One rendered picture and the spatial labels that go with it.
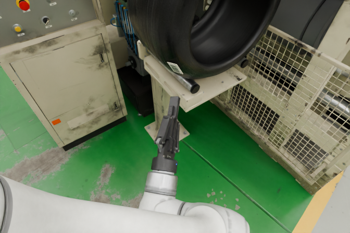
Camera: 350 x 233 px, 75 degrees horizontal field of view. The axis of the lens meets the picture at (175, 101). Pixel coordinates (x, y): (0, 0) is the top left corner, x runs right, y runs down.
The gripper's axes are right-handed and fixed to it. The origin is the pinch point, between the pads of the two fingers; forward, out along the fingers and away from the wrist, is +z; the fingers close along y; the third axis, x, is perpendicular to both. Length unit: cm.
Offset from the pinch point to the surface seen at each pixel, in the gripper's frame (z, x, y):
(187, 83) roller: 15.3, -2.8, 13.5
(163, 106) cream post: 24, -40, 62
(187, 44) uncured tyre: 17.4, 5.6, -8.2
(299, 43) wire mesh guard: 40, 38, 30
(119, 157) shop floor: -9, -80, 79
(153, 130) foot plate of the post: 16, -64, 94
